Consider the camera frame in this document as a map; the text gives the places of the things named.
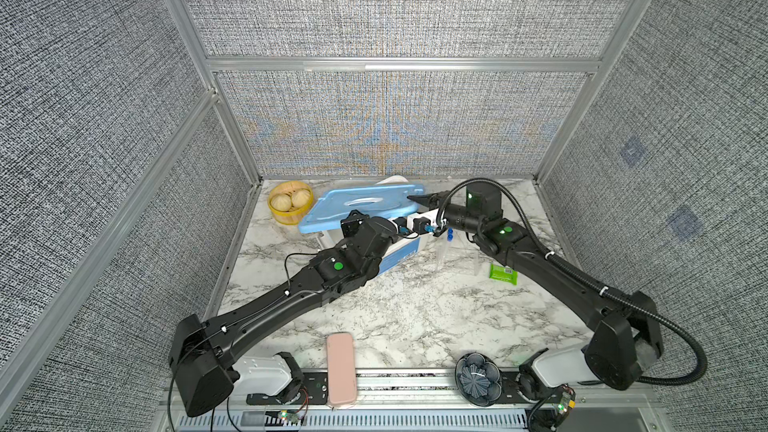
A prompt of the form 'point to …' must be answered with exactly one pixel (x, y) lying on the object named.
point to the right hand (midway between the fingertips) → (412, 194)
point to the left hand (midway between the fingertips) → (351, 211)
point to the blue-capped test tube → (446, 252)
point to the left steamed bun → (281, 202)
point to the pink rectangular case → (341, 365)
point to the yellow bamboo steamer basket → (294, 216)
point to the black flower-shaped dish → (478, 378)
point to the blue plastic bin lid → (389, 202)
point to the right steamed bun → (300, 197)
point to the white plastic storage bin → (408, 244)
